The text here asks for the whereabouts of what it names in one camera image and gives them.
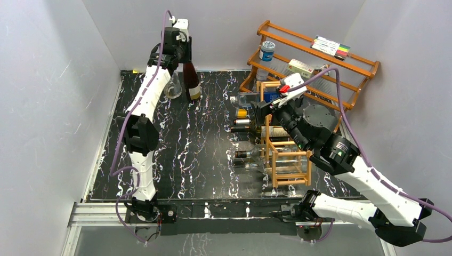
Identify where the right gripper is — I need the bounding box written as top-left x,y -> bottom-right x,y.
250,95 -> 310,152

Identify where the dark red wine bottle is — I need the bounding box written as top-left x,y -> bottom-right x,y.
183,61 -> 201,101

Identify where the clear glass bottle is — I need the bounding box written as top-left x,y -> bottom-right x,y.
164,71 -> 182,99

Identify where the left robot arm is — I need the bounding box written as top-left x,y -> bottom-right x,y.
118,27 -> 191,222

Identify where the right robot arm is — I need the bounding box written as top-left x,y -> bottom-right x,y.
251,100 -> 431,247

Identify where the yellow capped bottle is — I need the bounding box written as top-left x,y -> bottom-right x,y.
235,108 -> 248,119

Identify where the green wine bottle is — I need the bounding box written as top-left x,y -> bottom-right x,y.
230,124 -> 288,139

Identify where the small clear plastic bottle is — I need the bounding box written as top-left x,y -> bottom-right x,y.
255,68 -> 269,82

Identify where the clear bottle lower rack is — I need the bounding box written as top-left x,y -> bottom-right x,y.
233,145 -> 310,164

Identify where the clear bottle rack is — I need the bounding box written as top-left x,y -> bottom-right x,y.
233,160 -> 307,175
233,145 -> 310,164

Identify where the light wooden wine rack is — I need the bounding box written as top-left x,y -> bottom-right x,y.
256,80 -> 313,189

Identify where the clear bottle bottom rack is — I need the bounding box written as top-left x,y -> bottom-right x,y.
233,160 -> 307,175

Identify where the green white box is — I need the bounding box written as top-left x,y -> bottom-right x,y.
287,59 -> 314,79

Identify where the blue white jar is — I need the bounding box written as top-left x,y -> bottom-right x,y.
259,41 -> 276,62

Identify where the orange wooden shelf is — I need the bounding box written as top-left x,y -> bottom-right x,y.
239,20 -> 381,111

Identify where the marker pen pack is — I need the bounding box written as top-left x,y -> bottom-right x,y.
310,35 -> 350,61

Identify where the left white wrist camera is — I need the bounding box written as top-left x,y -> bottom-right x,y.
169,16 -> 190,43

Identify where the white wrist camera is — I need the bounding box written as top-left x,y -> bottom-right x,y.
169,16 -> 190,43
276,73 -> 308,108

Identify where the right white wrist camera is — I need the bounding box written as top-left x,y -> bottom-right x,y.
276,73 -> 308,108

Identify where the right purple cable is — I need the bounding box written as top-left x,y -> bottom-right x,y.
287,68 -> 452,243

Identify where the purple cable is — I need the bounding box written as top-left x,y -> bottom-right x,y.
108,9 -> 174,244
287,68 -> 452,243

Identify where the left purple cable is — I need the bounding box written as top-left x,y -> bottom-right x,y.
108,9 -> 174,244

